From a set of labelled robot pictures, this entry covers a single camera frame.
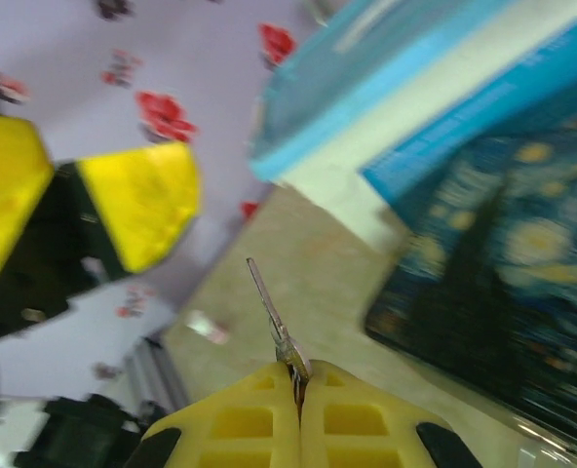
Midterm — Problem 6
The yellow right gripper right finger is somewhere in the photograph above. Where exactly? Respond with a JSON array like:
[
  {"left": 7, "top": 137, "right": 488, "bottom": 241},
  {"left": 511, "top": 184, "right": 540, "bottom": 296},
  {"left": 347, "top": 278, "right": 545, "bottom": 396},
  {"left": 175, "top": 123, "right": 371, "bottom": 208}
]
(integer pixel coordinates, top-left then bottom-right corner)
[{"left": 299, "top": 359, "right": 485, "bottom": 468}]

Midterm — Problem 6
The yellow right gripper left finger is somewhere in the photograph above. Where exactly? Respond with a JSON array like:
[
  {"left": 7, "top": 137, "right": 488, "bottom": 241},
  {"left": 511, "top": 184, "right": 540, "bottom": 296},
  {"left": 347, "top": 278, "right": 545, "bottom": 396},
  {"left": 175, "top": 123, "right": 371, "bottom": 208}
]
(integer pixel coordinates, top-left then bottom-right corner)
[{"left": 126, "top": 361, "right": 303, "bottom": 468}]

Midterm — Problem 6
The small silver key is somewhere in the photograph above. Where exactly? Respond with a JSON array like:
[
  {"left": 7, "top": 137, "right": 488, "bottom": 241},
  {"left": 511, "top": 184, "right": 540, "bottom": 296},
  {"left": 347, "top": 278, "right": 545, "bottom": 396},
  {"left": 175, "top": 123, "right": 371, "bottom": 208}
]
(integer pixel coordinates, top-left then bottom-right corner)
[{"left": 246, "top": 256, "right": 315, "bottom": 421}]

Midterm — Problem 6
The starry night tin box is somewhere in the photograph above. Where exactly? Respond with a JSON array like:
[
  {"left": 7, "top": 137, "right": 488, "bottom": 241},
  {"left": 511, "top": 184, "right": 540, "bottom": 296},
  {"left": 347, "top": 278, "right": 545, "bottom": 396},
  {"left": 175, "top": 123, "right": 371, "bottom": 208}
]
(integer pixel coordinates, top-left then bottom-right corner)
[{"left": 364, "top": 106, "right": 577, "bottom": 455}]

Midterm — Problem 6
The blue lidded plastic storage box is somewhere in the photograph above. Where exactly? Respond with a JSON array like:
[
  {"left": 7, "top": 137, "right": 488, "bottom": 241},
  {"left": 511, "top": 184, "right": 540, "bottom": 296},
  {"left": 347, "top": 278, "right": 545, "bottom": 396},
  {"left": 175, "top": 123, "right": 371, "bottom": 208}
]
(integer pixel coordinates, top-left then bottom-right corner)
[{"left": 247, "top": 0, "right": 577, "bottom": 245}]

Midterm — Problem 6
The aluminium frame post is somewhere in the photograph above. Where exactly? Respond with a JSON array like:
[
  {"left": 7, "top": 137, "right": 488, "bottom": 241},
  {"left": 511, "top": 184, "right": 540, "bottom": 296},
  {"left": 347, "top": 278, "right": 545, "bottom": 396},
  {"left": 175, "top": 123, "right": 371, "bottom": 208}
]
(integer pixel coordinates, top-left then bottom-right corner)
[{"left": 125, "top": 334, "right": 188, "bottom": 421}]

